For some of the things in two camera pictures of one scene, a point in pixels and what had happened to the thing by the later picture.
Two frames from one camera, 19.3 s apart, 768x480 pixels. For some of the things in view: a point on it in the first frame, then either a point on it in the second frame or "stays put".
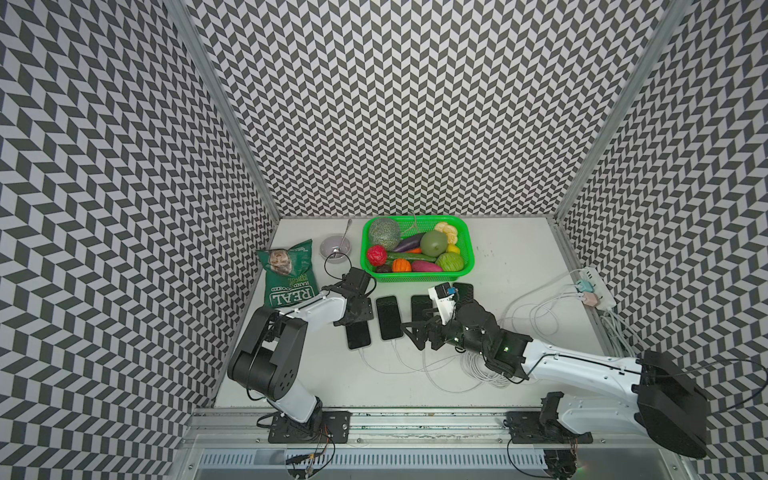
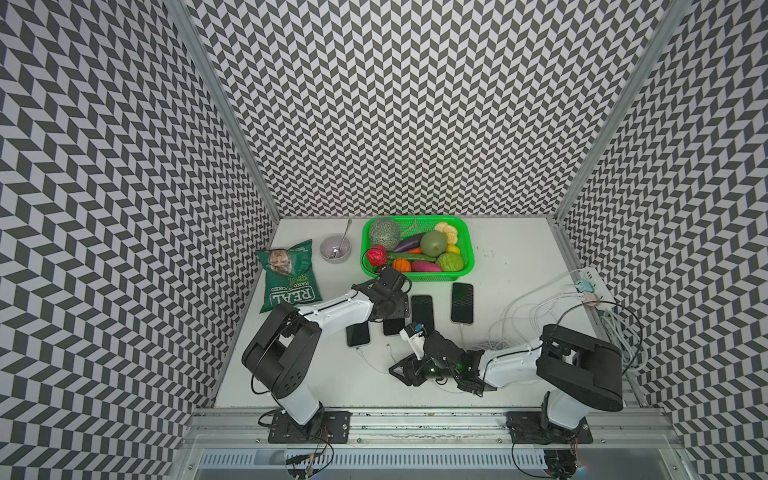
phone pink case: x=418 y=304 stays put
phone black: x=465 y=291 stays put
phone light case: x=389 y=317 stays put
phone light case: x=358 y=334 stays put
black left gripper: x=367 y=312 → x=402 y=306
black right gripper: x=434 y=327 → x=409 y=365
